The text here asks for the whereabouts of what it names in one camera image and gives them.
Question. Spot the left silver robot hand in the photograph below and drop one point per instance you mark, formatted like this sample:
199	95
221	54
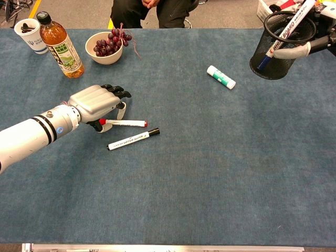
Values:
92	101

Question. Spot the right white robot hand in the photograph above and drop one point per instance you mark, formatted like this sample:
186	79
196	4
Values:
291	52

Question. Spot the black mesh pen holder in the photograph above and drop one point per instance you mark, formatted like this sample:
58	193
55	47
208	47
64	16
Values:
273	72

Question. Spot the blue cap whiteboard marker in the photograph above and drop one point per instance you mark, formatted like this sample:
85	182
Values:
290	25

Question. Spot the red cap whiteboard marker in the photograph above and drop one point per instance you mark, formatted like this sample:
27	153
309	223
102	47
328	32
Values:
126	122

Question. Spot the black cap whiteboard marker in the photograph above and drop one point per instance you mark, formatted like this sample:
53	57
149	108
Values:
131	139

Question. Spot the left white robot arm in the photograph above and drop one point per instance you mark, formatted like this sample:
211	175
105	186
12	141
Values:
31	134

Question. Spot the cream bowl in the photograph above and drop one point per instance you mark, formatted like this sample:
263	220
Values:
105	60

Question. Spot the red paper sheet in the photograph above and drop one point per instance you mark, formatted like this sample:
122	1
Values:
288	4

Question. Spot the white plastic basket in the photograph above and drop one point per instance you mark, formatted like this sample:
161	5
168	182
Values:
262	11

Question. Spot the dark red grape bunch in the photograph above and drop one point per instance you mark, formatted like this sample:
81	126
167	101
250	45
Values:
107	47

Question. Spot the amber tea bottle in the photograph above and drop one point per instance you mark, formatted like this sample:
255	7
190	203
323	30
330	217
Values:
60	47

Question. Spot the white green glue stick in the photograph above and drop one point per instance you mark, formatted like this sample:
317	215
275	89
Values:
220	77

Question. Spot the yellow floor tape strip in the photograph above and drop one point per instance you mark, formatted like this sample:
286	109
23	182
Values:
110	25
35	8

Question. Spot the white paper cup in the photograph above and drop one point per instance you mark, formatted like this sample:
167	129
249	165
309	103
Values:
35	42

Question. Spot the seated person black trousers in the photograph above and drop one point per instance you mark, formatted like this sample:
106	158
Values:
126	13

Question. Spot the dark clips in cup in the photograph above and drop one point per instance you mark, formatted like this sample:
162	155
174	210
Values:
26	27

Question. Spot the blue felt table cover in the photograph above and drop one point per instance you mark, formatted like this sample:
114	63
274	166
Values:
183	183

